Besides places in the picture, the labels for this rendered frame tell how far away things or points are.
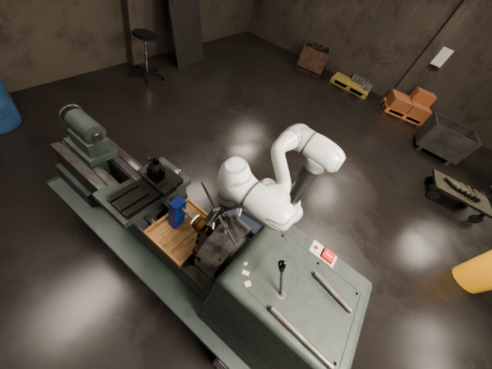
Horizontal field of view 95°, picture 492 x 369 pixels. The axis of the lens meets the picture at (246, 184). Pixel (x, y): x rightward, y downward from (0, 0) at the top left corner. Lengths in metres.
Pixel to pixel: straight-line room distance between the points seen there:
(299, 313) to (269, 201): 0.53
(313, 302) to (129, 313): 1.56
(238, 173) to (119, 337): 1.79
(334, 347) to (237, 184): 0.73
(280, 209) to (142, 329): 1.74
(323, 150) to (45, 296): 2.24
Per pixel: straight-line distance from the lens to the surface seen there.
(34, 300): 2.46
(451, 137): 6.31
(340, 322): 1.15
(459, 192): 5.21
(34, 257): 2.61
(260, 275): 1.04
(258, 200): 0.69
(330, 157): 1.14
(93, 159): 1.84
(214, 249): 1.09
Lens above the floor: 2.18
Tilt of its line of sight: 47 degrees down
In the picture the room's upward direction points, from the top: 22 degrees clockwise
